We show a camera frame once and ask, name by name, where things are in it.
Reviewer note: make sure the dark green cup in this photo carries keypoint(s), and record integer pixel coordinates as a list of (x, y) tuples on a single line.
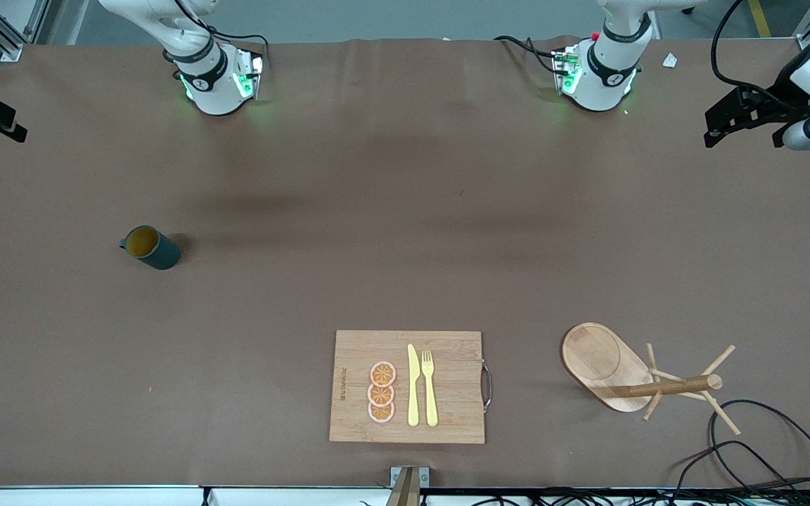
[(159, 253)]

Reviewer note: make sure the brown wooden bar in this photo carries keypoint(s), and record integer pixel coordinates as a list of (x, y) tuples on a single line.
[(405, 492)]

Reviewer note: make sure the metal clamp bracket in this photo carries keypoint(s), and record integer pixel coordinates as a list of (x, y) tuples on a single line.
[(424, 476)]

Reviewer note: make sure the yellow plastic fork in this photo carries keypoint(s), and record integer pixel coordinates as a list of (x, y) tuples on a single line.
[(431, 400)]

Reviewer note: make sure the brown table mat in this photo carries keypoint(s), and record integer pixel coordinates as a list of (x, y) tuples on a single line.
[(306, 281)]

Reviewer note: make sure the white table frame rail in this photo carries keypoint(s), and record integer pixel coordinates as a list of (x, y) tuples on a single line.
[(95, 497)]

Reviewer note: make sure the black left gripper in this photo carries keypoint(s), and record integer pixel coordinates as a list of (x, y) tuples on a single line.
[(778, 102)]

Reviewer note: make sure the yellow plastic knife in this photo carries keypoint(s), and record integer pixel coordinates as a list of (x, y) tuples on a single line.
[(413, 393)]

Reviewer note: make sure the wooden cutting board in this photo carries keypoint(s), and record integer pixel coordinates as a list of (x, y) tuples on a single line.
[(447, 393)]

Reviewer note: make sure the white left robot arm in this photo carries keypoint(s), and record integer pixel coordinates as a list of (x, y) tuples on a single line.
[(605, 70)]

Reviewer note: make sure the orange slice toy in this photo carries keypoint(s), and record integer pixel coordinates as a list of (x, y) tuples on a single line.
[(382, 374), (380, 396), (381, 413)]

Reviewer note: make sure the wooden cup rack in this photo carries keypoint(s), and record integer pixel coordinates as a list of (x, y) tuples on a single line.
[(598, 362)]

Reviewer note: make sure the white paper scrap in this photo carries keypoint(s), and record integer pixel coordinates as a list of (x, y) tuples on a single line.
[(670, 60)]

